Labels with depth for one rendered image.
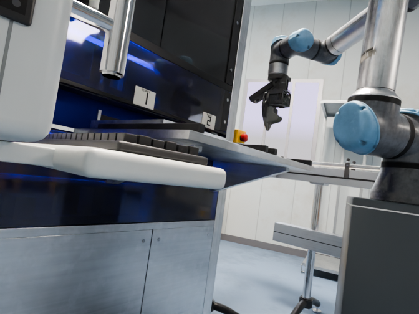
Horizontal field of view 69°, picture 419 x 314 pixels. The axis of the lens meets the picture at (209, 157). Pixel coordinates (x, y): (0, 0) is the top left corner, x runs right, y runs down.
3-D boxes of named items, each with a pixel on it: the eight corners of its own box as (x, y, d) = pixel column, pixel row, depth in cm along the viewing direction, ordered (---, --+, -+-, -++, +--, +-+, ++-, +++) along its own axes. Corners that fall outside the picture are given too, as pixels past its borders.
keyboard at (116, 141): (20, 143, 61) (22, 131, 62) (88, 154, 71) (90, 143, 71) (117, 151, 33) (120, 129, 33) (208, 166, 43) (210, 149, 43)
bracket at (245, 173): (209, 190, 131) (212, 160, 132) (213, 190, 134) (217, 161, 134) (282, 203, 110) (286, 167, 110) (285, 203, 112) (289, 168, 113)
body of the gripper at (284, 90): (280, 104, 112) (285, 71, 113) (260, 104, 117) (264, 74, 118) (289, 109, 118) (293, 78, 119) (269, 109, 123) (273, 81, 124)
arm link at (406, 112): (447, 168, 75) (452, 114, 75) (408, 160, 70) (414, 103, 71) (401, 167, 86) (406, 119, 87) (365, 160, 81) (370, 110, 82)
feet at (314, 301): (279, 330, 169) (282, 304, 170) (312, 308, 207) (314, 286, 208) (292, 336, 164) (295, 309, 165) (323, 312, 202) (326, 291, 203)
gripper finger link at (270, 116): (274, 129, 113) (277, 104, 114) (260, 129, 117) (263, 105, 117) (278, 131, 115) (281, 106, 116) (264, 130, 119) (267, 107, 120)
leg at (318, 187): (295, 307, 186) (309, 181, 190) (300, 303, 192) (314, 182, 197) (309, 313, 180) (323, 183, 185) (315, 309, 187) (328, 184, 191)
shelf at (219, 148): (72, 134, 92) (73, 128, 92) (214, 162, 146) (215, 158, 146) (188, 139, 62) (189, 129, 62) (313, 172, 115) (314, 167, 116)
